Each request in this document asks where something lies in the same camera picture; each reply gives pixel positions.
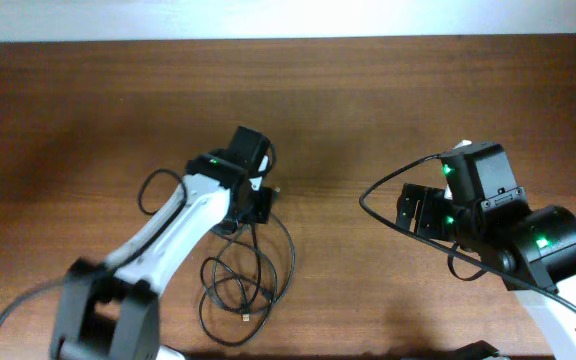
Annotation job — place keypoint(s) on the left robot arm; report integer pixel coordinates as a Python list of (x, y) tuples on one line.
[(111, 309)]

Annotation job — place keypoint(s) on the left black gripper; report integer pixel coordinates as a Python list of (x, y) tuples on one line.
[(262, 215)]

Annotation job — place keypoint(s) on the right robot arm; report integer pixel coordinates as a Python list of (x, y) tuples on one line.
[(483, 210)]

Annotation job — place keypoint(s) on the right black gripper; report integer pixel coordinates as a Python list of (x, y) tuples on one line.
[(419, 207)]

